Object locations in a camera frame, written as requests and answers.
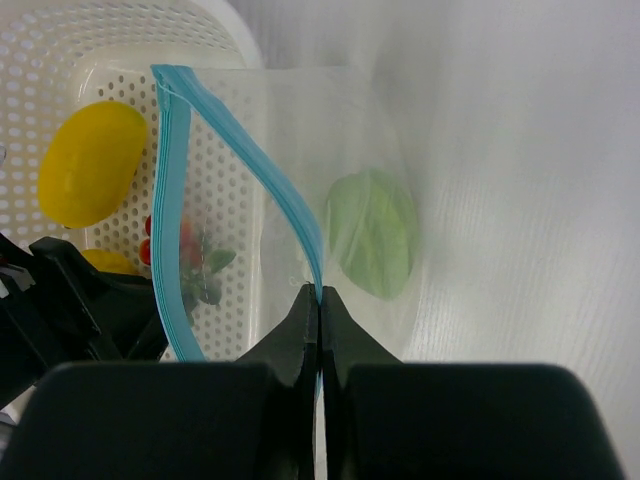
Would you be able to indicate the red cherry tomatoes sprig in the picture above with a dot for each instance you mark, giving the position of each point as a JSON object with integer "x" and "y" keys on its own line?
{"x": 200, "y": 263}

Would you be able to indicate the white perforated plastic basket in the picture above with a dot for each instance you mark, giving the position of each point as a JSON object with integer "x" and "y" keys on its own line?
{"x": 59, "y": 56}

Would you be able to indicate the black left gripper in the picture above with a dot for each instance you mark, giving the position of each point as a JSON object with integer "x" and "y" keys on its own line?
{"x": 56, "y": 308}

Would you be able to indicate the green toy pepper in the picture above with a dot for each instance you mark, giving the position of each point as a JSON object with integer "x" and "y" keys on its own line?
{"x": 373, "y": 231}

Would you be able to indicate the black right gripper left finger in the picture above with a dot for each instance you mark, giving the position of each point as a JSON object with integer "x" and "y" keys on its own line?
{"x": 252, "y": 418}

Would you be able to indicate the yellow toy pear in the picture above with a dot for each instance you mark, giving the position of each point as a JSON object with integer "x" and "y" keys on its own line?
{"x": 109, "y": 262}

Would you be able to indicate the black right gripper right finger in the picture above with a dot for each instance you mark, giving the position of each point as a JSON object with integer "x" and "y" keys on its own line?
{"x": 386, "y": 419}

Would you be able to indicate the clear teal-zipper zip bag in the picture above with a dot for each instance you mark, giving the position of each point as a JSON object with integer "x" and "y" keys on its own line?
{"x": 296, "y": 131}

